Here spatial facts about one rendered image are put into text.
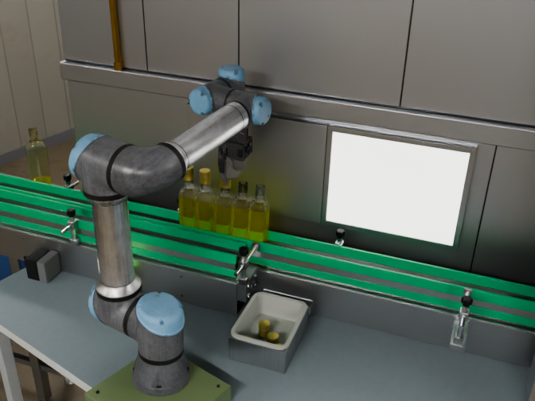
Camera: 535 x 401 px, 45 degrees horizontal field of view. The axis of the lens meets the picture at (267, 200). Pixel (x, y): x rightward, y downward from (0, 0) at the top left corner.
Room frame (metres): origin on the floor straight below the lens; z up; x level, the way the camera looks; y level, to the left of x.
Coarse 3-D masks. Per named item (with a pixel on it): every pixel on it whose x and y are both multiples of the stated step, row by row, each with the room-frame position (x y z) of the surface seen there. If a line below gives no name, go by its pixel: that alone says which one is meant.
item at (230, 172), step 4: (228, 160) 1.73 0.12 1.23; (228, 164) 1.73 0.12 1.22; (228, 168) 1.73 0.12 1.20; (232, 168) 1.72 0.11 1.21; (228, 172) 1.73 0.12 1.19; (232, 172) 1.72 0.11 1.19; (236, 172) 1.72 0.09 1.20; (224, 176) 1.72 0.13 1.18; (228, 176) 1.72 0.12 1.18; (232, 176) 1.72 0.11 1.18; (236, 176) 1.72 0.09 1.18; (224, 180) 1.73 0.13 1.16; (224, 184) 1.74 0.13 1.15
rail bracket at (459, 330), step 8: (464, 288) 1.48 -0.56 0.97; (464, 296) 1.39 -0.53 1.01; (464, 304) 1.37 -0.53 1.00; (464, 312) 1.37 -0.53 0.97; (464, 320) 1.35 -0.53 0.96; (456, 328) 1.43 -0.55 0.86; (464, 328) 1.44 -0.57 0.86; (456, 336) 1.38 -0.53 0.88; (464, 336) 1.40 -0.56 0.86; (456, 344) 1.37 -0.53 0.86; (464, 344) 1.37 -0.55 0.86
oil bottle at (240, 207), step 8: (232, 200) 1.75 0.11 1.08; (240, 200) 1.74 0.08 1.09; (248, 200) 1.74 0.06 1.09; (232, 208) 1.73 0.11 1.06; (240, 208) 1.73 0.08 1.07; (232, 216) 1.74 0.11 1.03; (240, 216) 1.73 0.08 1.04; (232, 224) 1.74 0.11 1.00; (240, 224) 1.73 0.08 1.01; (232, 232) 1.74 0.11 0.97; (240, 232) 1.73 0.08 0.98
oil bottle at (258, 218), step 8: (264, 200) 1.74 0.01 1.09; (248, 208) 1.72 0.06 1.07; (256, 208) 1.71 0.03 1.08; (264, 208) 1.71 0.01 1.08; (248, 216) 1.72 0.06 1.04; (256, 216) 1.71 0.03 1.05; (264, 216) 1.71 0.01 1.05; (248, 224) 1.72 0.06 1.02; (256, 224) 1.71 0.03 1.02; (264, 224) 1.71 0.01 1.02; (248, 232) 1.72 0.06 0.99; (256, 232) 1.71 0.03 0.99; (264, 232) 1.71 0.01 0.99; (256, 240) 1.71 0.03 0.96; (264, 240) 1.72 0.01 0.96
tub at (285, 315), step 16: (256, 304) 1.58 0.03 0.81; (272, 304) 1.59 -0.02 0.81; (288, 304) 1.57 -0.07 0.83; (304, 304) 1.55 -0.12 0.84; (240, 320) 1.47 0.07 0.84; (256, 320) 1.56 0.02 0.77; (272, 320) 1.56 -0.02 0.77; (288, 320) 1.56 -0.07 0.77; (240, 336) 1.40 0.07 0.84; (256, 336) 1.48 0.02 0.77; (288, 336) 1.49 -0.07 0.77
